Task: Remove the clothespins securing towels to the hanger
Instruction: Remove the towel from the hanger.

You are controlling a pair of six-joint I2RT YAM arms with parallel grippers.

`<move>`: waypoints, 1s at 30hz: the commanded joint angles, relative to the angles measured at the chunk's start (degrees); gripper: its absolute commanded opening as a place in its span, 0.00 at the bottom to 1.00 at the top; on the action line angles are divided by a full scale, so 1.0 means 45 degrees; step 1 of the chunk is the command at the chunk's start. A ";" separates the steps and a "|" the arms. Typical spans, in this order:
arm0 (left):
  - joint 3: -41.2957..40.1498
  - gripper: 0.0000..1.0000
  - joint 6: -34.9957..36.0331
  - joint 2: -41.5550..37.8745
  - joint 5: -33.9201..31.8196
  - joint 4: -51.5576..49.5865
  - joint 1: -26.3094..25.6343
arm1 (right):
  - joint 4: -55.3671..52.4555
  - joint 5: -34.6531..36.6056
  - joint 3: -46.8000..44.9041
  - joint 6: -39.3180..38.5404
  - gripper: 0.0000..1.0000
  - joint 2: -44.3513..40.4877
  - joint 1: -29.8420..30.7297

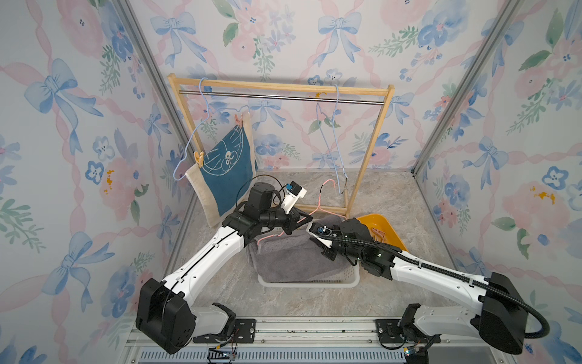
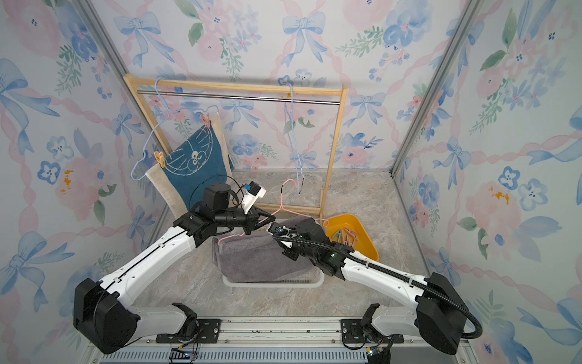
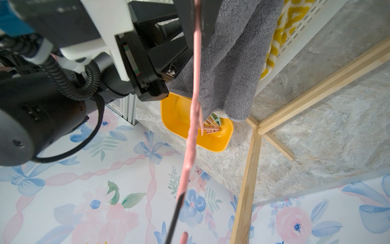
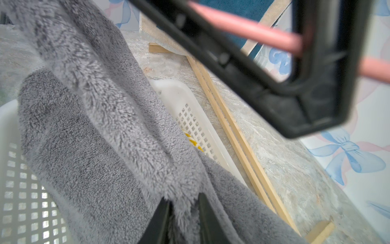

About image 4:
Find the grey terry towel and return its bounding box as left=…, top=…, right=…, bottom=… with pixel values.
left=1, top=1, right=305, bottom=244

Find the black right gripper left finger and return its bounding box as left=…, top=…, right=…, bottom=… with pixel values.
left=138, top=198, right=172, bottom=244

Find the yellow white striped towel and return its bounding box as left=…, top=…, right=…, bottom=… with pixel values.
left=184, top=132, right=204, bottom=152

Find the pink wire hanger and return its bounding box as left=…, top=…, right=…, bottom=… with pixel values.
left=189, top=1, right=390, bottom=84

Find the wooden clothes rack frame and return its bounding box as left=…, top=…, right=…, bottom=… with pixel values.
left=144, top=43, right=336, bottom=244

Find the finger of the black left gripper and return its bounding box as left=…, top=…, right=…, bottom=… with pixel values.
left=133, top=1, right=372, bottom=138

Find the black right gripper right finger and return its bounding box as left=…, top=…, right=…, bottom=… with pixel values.
left=199, top=193, right=230, bottom=244

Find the dark teal patterned towel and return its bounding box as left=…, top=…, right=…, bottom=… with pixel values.
left=198, top=0, right=274, bottom=59

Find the white perforated plastic basket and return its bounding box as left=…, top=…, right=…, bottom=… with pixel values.
left=1, top=79, right=242, bottom=244

